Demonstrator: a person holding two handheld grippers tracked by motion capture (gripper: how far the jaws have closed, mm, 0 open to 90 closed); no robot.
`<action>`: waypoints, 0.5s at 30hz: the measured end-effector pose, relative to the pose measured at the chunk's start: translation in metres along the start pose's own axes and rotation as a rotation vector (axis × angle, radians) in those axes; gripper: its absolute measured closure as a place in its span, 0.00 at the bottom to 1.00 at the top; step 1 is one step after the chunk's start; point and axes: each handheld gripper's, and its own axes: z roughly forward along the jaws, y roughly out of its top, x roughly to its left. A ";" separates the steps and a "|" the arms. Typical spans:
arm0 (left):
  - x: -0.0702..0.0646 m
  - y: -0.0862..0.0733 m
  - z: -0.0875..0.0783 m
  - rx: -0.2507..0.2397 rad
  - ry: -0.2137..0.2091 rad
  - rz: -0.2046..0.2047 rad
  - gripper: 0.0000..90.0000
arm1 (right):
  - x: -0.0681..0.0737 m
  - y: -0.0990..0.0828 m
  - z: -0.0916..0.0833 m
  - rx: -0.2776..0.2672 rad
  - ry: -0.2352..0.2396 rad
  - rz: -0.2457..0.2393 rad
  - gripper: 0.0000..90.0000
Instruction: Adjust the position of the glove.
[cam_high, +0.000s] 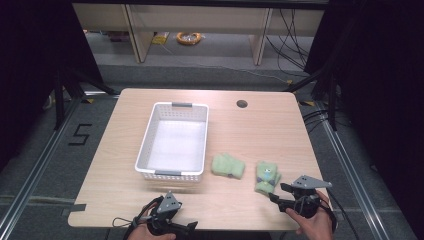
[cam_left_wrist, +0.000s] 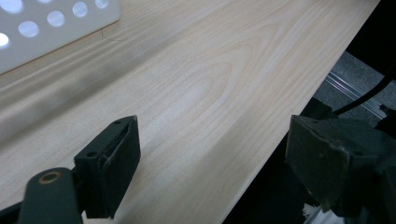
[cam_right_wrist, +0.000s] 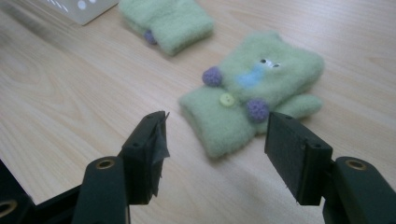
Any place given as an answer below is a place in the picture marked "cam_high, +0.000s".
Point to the person's right hand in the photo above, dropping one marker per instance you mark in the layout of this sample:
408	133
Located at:
316	226

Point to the black metal stand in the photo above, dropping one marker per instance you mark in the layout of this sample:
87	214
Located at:
60	100
331	100

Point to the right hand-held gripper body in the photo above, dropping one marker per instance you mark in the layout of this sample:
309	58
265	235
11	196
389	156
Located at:
306	196

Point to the light wooden shelf unit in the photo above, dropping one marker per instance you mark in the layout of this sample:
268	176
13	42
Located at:
200	20

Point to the dark round table grommet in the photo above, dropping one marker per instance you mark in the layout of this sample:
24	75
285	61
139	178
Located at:
242	103

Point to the person's left hand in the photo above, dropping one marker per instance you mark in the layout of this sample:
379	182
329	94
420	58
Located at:
146	235

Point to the plain green glove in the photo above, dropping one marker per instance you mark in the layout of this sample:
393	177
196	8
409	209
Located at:
227	165

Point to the white plastic basket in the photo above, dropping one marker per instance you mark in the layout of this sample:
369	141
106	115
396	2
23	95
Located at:
176	143

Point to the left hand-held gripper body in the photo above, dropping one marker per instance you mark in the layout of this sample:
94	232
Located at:
165	208

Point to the green glove with face print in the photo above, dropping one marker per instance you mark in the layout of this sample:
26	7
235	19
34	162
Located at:
266	176

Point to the aluminium floor rail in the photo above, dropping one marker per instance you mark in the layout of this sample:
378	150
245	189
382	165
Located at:
36	166
353	180

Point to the black curtain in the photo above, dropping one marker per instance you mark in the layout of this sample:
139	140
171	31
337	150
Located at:
36	66
383	83

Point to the yellow black floor tape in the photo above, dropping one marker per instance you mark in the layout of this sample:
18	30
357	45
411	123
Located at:
88	100
307	103

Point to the black tape strip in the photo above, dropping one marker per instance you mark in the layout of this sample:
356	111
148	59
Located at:
75	209

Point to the yellow packet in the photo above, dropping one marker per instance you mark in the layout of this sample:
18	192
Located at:
160	38

